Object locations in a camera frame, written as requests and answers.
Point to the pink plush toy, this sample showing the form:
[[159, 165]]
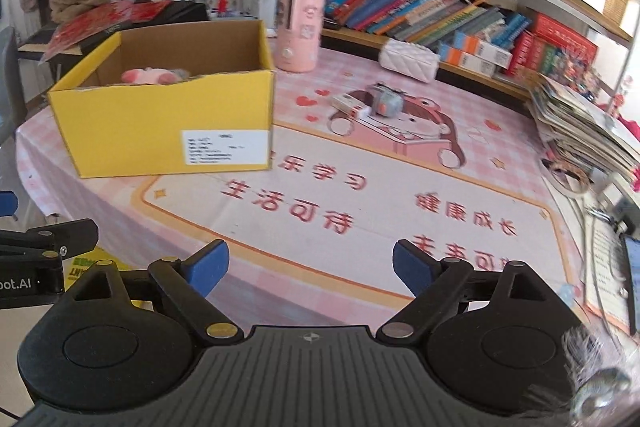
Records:
[[150, 76]]

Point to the red boxed book set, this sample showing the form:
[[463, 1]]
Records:
[[555, 47]]

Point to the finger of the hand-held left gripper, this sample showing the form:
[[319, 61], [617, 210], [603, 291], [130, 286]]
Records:
[[6, 204], [60, 232]]

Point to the red paper sheet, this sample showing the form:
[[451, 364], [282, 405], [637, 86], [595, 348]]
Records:
[[110, 17]]

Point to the small white and red box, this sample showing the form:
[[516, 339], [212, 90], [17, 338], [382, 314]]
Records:
[[350, 104]]

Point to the yellow cardboard box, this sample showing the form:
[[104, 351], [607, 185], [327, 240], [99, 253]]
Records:
[[160, 122]]

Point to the pile of magazines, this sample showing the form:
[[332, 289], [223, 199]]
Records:
[[580, 127]]

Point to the grey toy with orange button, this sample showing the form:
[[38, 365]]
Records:
[[387, 99]]

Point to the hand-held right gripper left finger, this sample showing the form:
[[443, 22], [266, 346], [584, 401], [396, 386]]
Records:
[[207, 264]]

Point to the row of colourful books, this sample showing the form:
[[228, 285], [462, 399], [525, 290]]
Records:
[[415, 2]]

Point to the printed paper booklet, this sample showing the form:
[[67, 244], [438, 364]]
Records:
[[605, 267]]

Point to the orange and white box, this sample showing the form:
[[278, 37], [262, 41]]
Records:
[[465, 63], [482, 49]]

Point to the grey chair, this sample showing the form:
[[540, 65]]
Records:
[[10, 77]]

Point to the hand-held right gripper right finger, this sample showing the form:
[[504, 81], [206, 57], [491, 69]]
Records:
[[412, 267]]

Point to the pink printed tablecloth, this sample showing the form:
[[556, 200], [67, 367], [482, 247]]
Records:
[[310, 147]]

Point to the white quilted pouch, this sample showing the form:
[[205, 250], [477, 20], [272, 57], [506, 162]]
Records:
[[407, 59]]

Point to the pink cylindrical appliance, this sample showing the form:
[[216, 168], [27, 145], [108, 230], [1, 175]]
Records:
[[300, 32]]

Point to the yellow printed packet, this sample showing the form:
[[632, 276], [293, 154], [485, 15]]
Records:
[[80, 268]]

